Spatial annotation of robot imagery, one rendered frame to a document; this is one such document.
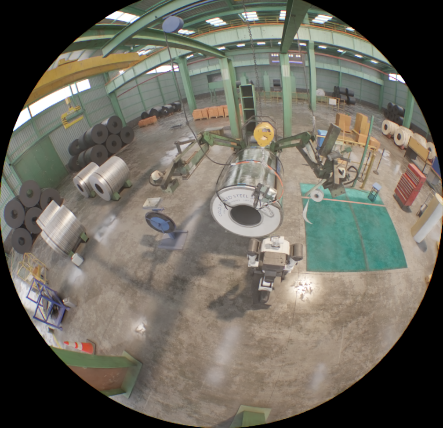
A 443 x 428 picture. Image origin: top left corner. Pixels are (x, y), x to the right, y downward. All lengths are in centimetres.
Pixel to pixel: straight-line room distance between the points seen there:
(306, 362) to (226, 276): 205
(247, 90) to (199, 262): 733
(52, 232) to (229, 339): 514
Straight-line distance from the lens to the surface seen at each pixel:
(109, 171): 603
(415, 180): 574
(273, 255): 143
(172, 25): 180
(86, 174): 810
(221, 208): 247
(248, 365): 271
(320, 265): 310
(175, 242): 347
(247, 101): 813
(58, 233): 542
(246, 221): 274
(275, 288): 257
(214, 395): 294
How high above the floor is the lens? 263
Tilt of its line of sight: 44 degrees down
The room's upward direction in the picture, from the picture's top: 13 degrees counter-clockwise
